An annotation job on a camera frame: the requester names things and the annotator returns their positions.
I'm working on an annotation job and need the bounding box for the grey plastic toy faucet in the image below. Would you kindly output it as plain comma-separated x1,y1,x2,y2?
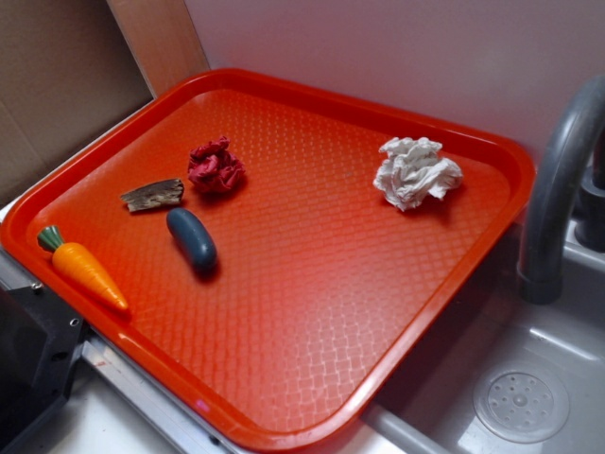
517,75,604,305

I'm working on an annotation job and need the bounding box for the brown cardboard panel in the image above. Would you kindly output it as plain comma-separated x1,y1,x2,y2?
1,1,151,204

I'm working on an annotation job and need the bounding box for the crumpled red paper ball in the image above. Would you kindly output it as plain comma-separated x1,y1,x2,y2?
187,136,246,194

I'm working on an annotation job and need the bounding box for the black metal bracket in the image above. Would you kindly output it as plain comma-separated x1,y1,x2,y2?
1,288,86,453

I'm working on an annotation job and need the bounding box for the dark green plastic pickle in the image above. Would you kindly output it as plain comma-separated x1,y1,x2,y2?
166,208,218,273

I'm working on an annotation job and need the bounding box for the brown wood bark piece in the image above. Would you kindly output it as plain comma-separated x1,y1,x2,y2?
120,179,184,213

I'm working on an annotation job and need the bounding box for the crumpled white paper ball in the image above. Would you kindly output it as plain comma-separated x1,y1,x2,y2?
372,137,463,212

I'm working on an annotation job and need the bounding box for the light wooden board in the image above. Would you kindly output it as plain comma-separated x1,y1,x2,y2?
108,0,210,97

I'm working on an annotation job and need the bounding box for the orange plastic toy carrot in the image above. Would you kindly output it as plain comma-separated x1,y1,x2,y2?
37,225,130,314

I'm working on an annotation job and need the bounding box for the orange plastic serving tray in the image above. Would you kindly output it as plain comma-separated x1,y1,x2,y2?
1,69,535,452

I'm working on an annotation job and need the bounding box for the grey plastic toy sink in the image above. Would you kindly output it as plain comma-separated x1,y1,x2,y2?
363,217,605,454

